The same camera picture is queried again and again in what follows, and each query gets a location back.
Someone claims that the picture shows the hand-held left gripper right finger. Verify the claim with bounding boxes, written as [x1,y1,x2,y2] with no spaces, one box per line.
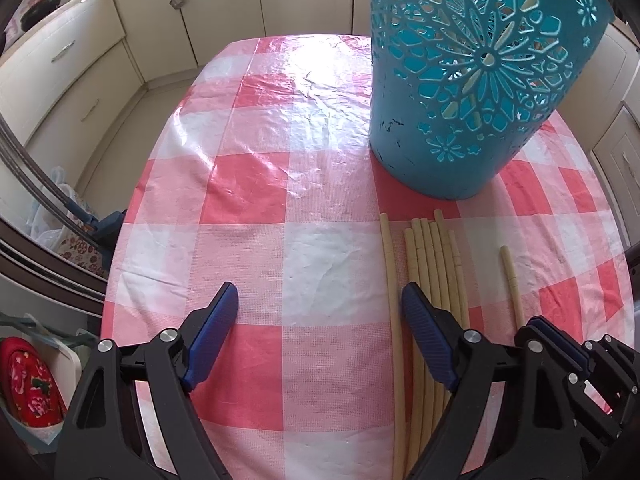
[401,281,588,480]

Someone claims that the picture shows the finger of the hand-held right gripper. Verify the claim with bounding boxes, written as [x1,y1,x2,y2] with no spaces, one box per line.
[565,337,640,441]
[527,316,591,376]

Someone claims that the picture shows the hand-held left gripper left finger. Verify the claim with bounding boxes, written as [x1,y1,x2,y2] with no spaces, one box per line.
[54,281,240,480]

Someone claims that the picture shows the bundle of beige chopsticks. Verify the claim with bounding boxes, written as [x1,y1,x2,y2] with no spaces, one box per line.
[380,208,472,480]

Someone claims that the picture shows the beige wooden chopstick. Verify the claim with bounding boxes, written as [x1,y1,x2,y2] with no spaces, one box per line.
[500,245,526,330]

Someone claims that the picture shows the teal perforated utensil holder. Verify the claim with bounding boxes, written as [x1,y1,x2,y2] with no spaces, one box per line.
[368,0,615,201]

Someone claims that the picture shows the blue dustpan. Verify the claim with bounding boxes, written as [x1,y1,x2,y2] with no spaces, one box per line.
[75,200,127,261]

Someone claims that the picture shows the floral patterned bag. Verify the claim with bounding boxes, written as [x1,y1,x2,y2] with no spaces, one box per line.
[59,239,109,282]

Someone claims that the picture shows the red white checked tablecloth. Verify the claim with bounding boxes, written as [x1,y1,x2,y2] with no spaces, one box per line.
[100,35,636,480]

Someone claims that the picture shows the red floral cushion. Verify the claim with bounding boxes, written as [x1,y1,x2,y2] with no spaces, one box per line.
[0,337,68,443]

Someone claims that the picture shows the cream side base cabinets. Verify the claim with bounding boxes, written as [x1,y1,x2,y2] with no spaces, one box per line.
[590,22,640,221]

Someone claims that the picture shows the white plastic bag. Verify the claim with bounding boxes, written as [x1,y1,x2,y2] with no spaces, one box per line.
[27,165,88,253]

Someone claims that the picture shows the cream double-door base cabinets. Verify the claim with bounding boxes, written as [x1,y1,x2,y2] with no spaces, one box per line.
[107,0,372,86]

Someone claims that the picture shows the metal dustpan handle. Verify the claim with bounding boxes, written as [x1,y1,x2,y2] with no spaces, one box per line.
[0,110,98,241]

